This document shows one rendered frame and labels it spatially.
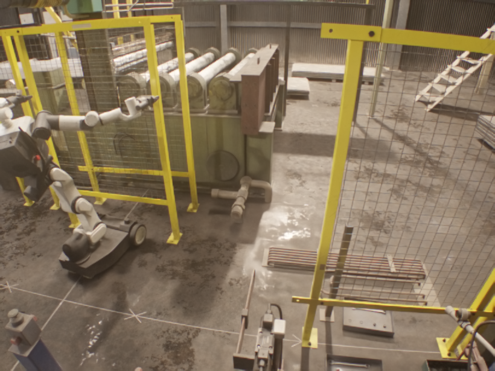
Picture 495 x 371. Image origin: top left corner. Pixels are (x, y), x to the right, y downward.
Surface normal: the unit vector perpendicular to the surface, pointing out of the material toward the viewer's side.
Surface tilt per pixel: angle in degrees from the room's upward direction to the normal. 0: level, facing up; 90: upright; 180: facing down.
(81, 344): 0
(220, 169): 90
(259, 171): 90
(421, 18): 90
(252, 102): 90
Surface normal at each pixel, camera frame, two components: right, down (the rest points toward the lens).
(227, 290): 0.00, -0.85
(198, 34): -0.16, 0.51
